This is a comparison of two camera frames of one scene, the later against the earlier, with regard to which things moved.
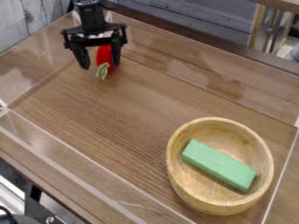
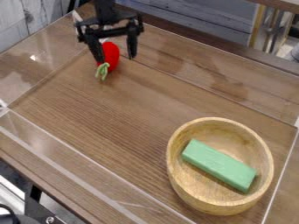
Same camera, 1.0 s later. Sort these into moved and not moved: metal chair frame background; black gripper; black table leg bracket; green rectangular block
Moved: black gripper
Not moved: green rectangular block; metal chair frame background; black table leg bracket
